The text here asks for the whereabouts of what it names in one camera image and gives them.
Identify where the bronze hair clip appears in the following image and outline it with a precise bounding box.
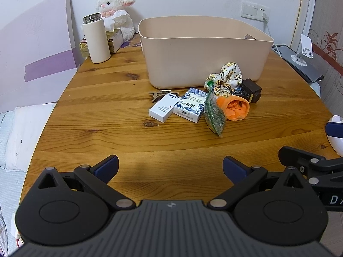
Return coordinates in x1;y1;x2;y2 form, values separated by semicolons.
148;89;172;103

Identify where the tissue box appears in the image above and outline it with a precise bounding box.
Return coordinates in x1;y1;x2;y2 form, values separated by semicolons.
101;10;127;54

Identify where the white pillow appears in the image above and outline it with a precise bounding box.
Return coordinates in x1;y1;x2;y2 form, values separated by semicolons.
5;102;58;172

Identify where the small white carton box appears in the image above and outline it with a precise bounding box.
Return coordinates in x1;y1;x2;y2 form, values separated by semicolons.
149;92;182;124

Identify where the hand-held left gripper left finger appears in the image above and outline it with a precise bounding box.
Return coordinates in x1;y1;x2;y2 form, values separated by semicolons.
36;154;136;211

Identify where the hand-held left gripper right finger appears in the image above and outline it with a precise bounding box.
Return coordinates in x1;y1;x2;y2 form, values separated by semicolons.
209;155;311;210

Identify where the small black box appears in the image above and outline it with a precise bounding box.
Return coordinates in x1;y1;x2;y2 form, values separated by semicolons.
231;78;263;104

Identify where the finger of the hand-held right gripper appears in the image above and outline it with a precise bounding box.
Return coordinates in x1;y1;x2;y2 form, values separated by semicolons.
278;146;343;186

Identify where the floral fabric scrunchie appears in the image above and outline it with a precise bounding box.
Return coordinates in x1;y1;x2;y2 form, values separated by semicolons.
204;62;243;97

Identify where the white plush lamb toy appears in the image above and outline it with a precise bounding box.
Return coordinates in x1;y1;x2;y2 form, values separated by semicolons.
96;0;136;43

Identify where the beige plastic storage basket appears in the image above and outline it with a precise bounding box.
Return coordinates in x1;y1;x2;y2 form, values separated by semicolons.
138;16;275;90

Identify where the gold foil packet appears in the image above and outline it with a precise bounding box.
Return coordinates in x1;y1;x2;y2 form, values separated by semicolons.
80;40;91;58

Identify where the orange rolled cloth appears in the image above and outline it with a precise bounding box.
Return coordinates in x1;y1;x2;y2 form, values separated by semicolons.
216;95;251;121

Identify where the white plug with cable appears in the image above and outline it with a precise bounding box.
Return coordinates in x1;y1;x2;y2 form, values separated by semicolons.
262;13;283;58

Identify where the green seed-filled plastic bag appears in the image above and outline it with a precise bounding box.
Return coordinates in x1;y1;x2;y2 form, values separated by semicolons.
203;85;227;137

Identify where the light blue bed sheet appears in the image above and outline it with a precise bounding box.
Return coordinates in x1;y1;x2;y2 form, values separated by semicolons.
0;111;28;249

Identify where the grey laptop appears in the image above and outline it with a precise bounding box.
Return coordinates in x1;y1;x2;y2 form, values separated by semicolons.
271;44;325;82

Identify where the white thermos bottle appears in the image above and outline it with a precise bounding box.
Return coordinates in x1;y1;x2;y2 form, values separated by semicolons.
82;13;111;64

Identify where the blue patterned white box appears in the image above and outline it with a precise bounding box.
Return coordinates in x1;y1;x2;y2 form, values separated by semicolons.
173;87;209;123

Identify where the purple and white board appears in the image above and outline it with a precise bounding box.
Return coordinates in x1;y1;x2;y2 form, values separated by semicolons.
0;0;82;113

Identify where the white wall socket panel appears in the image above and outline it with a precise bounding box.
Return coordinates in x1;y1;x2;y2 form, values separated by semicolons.
241;1;269;21

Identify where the white and blue device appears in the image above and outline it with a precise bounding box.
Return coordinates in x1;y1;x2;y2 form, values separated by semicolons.
325;115;343;157

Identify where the white phone stand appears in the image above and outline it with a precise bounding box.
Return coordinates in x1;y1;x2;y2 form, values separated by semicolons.
290;34;314;66

